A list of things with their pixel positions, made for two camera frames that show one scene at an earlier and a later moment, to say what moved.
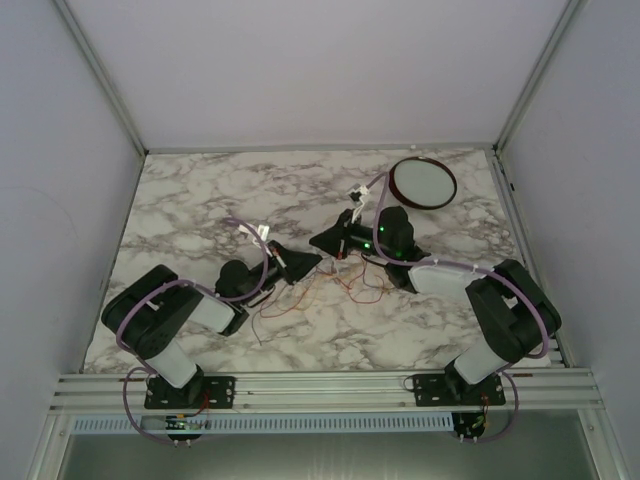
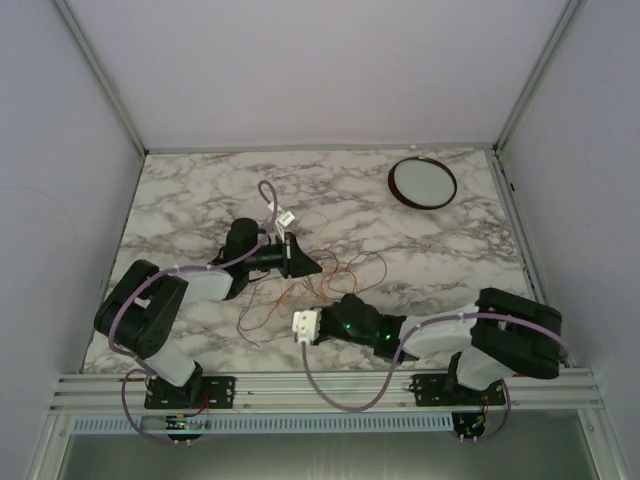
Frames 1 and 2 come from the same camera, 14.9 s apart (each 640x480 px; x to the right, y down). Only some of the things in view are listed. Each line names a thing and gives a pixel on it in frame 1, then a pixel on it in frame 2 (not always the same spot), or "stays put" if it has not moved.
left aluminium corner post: (107, 82) stays put
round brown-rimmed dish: (422, 182) stays put
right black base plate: (453, 390) stays put
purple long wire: (254, 329) → (346, 269)
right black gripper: (336, 239) → (322, 336)
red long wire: (266, 313) → (297, 283)
